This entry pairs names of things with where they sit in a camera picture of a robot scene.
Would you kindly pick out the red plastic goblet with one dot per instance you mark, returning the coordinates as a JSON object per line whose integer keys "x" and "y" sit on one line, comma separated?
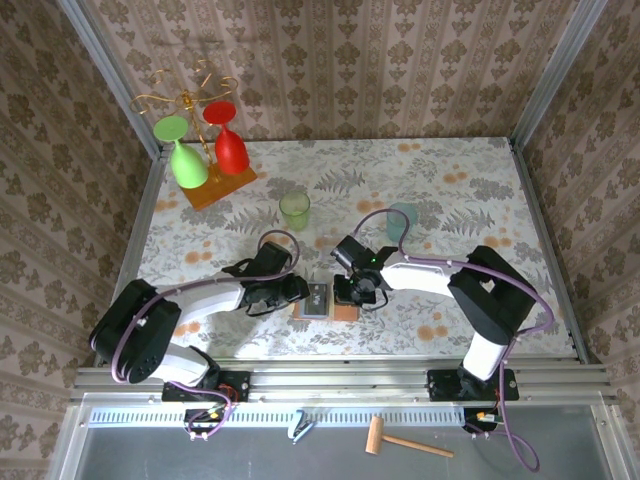
{"x": 231, "y": 152}

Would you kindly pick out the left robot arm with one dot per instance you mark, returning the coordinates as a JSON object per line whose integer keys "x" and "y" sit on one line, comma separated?
{"x": 145, "y": 330}

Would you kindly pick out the blue white clip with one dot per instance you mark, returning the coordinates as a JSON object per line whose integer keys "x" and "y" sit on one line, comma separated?
{"x": 300, "y": 427}

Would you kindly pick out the green plastic goblet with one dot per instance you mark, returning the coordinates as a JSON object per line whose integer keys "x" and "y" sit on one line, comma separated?
{"x": 189, "y": 167}

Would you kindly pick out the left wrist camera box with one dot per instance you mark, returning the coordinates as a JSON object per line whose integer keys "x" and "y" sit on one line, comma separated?
{"x": 274, "y": 257}

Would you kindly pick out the grey metal shelf panel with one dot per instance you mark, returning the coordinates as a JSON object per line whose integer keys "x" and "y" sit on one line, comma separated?
{"x": 250, "y": 460}

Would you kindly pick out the green translucent plastic cup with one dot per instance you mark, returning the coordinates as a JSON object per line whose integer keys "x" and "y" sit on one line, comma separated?
{"x": 295, "y": 215}

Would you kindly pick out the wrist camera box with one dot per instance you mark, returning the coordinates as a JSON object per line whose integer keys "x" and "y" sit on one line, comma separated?
{"x": 350, "y": 252}
{"x": 274, "y": 257}

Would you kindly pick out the pink card holder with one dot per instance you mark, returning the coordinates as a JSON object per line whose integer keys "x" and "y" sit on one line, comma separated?
{"x": 347, "y": 312}

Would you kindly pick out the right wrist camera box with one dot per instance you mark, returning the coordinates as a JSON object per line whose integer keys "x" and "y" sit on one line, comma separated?
{"x": 350, "y": 252}

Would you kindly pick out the floral patterned tablecloth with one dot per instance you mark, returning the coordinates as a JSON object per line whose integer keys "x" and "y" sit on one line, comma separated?
{"x": 350, "y": 340}

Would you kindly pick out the teal textured plastic cup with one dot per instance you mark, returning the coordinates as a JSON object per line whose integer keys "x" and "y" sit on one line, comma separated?
{"x": 397, "y": 231}

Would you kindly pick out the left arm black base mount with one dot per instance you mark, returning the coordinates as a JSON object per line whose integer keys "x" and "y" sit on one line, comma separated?
{"x": 235, "y": 385}

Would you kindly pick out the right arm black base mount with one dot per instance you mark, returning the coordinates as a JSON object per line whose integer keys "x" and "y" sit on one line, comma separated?
{"x": 442, "y": 385}

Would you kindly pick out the dark grey credit card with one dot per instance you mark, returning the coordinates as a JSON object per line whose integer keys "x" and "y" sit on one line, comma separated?
{"x": 317, "y": 300}

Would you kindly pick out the wooden mallet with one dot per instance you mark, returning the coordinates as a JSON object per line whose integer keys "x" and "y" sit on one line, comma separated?
{"x": 375, "y": 435}

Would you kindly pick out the aluminium extrusion frame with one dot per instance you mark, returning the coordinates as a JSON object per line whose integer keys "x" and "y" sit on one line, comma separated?
{"x": 340, "y": 382}

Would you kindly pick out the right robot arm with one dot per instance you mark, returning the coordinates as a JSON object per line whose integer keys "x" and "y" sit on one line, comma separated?
{"x": 495, "y": 300}

